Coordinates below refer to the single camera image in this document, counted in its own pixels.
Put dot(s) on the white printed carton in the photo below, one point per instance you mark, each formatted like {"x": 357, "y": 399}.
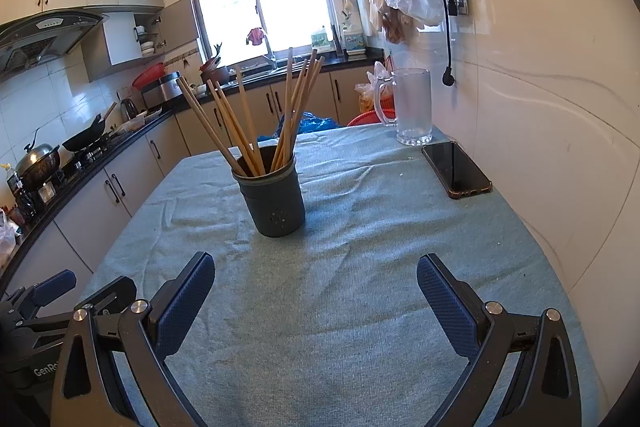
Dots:
{"x": 355, "y": 41}

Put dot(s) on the steel rice cooker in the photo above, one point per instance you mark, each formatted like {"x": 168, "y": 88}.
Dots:
{"x": 162, "y": 89}

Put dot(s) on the green white box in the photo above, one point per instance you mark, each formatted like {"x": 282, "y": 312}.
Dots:
{"x": 321, "y": 41}

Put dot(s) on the black wok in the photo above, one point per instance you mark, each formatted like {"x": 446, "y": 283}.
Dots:
{"x": 87, "y": 134}

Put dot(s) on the brown clay pot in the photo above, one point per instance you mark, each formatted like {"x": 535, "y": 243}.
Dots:
{"x": 215, "y": 72}

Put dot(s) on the blue plastic bag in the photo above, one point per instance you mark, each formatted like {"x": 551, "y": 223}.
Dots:
{"x": 315, "y": 124}

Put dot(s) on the clear bag brown contents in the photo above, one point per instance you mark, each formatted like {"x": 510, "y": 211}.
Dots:
{"x": 397, "y": 27}

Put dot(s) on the red bucket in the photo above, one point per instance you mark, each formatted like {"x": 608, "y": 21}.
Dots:
{"x": 367, "y": 119}

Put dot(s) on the black smartphone orange case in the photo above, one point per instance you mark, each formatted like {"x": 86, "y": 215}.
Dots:
{"x": 457, "y": 169}

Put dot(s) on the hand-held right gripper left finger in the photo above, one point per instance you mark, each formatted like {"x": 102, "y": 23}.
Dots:
{"x": 182, "y": 302}

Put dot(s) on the dark grey utensil holder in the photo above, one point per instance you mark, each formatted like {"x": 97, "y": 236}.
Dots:
{"x": 272, "y": 207}

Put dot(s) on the gas stove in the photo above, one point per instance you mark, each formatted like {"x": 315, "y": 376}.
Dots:
{"x": 85, "y": 154}

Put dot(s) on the stack of white bowls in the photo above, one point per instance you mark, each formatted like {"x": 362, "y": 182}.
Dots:
{"x": 148, "y": 47}

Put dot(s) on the steel lidded pot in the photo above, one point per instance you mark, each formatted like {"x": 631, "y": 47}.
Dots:
{"x": 37, "y": 162}

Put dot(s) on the steel kettle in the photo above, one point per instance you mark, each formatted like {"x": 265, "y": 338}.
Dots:
{"x": 128, "y": 109}

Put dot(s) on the teal tablecloth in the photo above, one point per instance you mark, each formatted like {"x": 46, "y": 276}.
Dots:
{"x": 350, "y": 257}

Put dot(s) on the chrome faucet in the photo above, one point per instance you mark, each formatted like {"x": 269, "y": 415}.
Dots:
{"x": 270, "y": 54}

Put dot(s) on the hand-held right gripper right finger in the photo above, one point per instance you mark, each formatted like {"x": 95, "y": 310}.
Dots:
{"x": 450, "y": 307}

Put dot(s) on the dark glass bottle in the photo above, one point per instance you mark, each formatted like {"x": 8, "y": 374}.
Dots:
{"x": 15, "y": 192}

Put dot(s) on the frosted glass mug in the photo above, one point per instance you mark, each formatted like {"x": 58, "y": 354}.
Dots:
{"x": 412, "y": 107}

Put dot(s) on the bunch of wooden chopsticks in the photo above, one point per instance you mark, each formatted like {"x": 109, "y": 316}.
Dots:
{"x": 289, "y": 107}

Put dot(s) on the open wall cabinet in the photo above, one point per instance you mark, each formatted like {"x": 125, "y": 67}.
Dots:
{"x": 120, "y": 42}

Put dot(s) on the pink cloth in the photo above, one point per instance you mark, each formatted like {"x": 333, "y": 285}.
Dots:
{"x": 256, "y": 36}

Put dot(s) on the red plastic basin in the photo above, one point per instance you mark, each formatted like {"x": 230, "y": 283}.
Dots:
{"x": 147, "y": 77}

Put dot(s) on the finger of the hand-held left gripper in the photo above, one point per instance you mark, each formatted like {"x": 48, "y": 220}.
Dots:
{"x": 55, "y": 284}
{"x": 112, "y": 294}

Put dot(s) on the black kitchen countertop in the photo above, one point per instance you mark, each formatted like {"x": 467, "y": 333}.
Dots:
{"x": 160, "y": 114}

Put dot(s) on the range hood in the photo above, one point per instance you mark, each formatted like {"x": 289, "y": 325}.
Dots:
{"x": 45, "y": 32}

